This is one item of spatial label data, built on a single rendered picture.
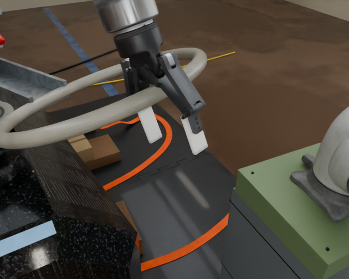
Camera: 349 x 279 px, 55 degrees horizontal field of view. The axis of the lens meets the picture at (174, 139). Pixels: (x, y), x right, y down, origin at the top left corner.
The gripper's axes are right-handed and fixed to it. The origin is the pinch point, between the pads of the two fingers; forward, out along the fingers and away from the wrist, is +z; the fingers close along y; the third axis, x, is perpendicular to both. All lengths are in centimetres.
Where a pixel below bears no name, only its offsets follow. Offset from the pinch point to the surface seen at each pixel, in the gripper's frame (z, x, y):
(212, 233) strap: 99, -51, 82
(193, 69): -9.8, -9.1, 0.3
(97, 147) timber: 53, -40, 171
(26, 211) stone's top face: 17, 25, 48
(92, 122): -9.4, 12.1, 1.7
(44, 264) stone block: 29, 28, 39
